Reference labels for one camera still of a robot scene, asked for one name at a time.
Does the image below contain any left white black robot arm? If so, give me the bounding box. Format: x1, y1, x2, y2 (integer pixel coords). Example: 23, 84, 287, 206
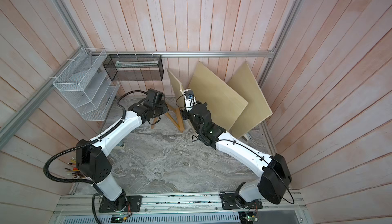
76, 89, 168, 212

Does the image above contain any black wire mesh basket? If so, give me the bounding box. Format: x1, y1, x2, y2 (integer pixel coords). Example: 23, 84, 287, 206
103, 53, 164, 82

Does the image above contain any plywood board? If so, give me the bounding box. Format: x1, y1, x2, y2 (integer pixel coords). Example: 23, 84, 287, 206
189, 62, 248, 131
167, 69, 184, 107
227, 62, 273, 138

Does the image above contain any wooden easel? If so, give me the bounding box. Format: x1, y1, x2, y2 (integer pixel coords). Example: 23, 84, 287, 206
165, 102, 185, 132

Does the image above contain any pink cup of pencils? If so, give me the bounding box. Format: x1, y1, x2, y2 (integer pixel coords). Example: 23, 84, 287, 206
64, 158, 86, 179

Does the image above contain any aluminium front rail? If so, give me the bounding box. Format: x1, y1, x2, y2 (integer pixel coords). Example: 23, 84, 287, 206
49, 190, 312, 224

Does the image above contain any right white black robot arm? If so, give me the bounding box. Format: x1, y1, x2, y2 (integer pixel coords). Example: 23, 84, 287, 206
182, 98, 292, 209

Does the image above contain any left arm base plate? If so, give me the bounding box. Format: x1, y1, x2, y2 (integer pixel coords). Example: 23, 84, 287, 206
99, 195, 143, 213

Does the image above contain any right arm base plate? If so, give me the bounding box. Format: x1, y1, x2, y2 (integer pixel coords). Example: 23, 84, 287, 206
219, 192, 263, 210

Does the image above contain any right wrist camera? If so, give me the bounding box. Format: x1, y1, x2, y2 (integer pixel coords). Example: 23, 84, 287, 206
184, 89, 197, 112

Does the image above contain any black corrugated cable conduit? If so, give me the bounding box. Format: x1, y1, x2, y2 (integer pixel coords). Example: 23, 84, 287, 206
42, 90, 149, 224

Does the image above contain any horizontal aluminium wall profile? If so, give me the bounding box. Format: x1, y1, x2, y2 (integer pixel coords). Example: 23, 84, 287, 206
106, 50, 274, 58

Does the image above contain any white wire mesh shelf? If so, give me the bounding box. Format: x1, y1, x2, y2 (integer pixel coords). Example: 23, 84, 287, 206
53, 48, 119, 121

